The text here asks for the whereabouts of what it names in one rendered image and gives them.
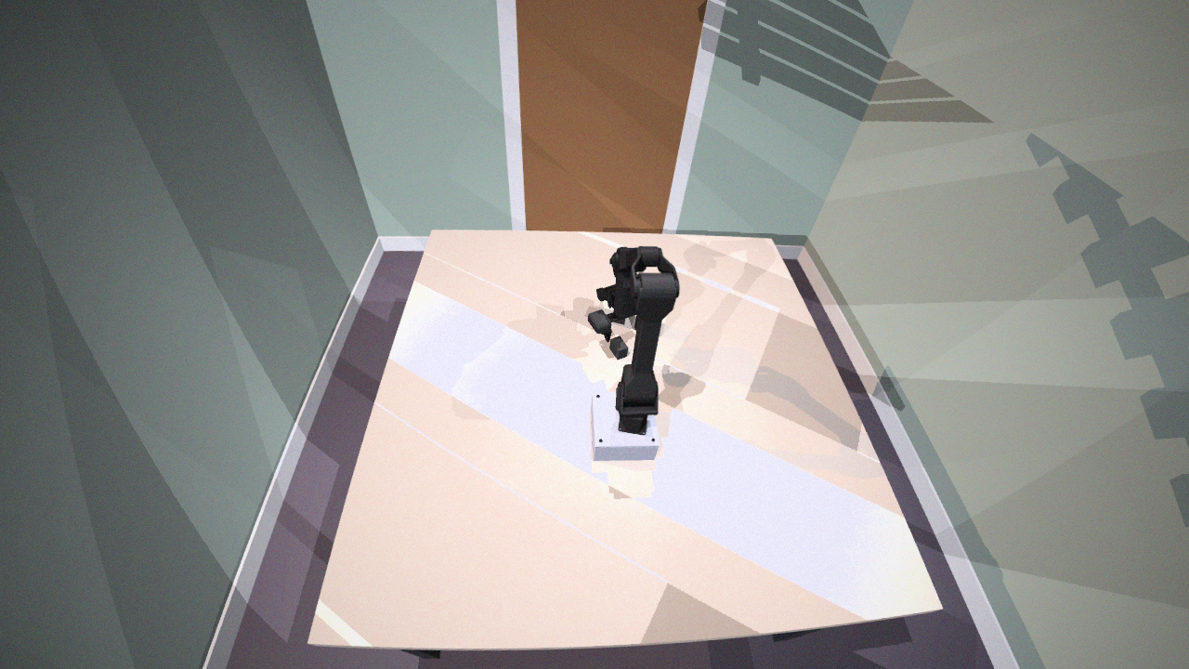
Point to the black two-prong plug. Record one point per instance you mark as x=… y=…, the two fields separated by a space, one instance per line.
x=618 y=347

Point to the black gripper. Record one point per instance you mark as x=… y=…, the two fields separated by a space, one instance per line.
x=623 y=308

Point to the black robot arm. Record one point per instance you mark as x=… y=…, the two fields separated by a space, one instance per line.
x=654 y=294

